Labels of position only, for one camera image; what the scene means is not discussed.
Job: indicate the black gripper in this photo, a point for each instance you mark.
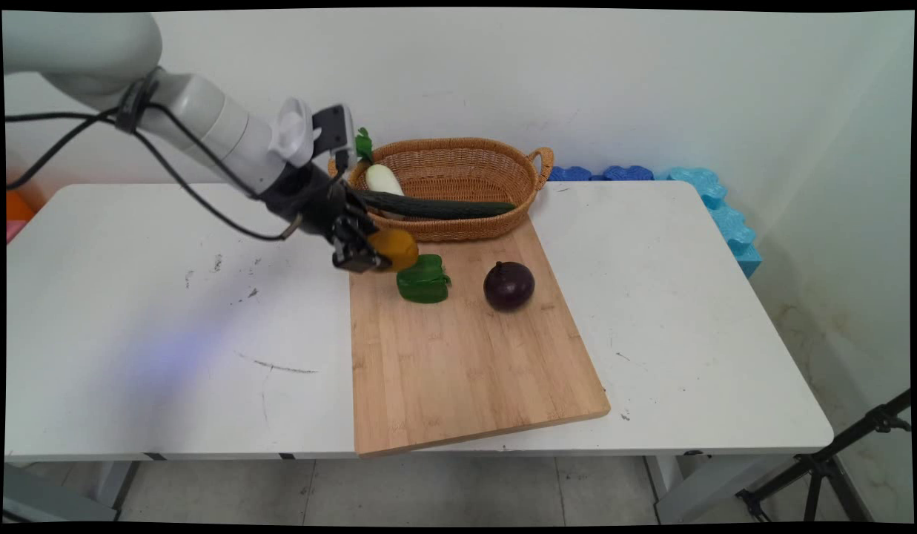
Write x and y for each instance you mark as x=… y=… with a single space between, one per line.
x=310 y=200

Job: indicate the orange round fruit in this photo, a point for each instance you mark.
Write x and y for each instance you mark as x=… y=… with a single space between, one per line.
x=397 y=248

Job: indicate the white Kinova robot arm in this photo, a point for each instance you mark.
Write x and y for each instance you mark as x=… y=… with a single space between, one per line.
x=206 y=126

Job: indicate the white radish with green leaves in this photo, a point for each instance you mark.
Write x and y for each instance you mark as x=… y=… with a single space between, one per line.
x=382 y=179

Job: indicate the green bell pepper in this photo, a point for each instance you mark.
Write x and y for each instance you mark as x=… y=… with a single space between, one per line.
x=422 y=282

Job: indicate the dark green cucumber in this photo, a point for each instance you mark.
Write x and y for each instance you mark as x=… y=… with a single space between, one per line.
x=436 y=208

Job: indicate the woven wicker basket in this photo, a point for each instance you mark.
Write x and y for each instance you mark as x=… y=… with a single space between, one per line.
x=488 y=174

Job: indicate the bamboo cutting board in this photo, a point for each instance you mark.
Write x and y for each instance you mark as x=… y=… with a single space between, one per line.
x=458 y=356

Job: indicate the dark purple onion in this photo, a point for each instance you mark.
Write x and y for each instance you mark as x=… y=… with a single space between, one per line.
x=508 y=285

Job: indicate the dark blue foam mat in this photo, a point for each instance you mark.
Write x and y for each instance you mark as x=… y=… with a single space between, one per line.
x=569 y=173
x=629 y=173

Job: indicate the orange box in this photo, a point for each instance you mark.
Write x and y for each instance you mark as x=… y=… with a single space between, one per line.
x=17 y=204

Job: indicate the grey table leg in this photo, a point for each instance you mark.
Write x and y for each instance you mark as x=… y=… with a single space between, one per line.
x=110 y=486

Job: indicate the light blue foam mat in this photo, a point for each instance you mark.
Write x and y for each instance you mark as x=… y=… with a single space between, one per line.
x=729 y=222

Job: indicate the white table leg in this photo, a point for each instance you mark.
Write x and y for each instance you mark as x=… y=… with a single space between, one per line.
x=695 y=482

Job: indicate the black tripod stand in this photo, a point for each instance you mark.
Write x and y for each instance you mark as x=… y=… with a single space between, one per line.
x=821 y=467

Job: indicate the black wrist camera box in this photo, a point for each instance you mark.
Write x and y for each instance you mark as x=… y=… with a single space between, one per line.
x=333 y=130

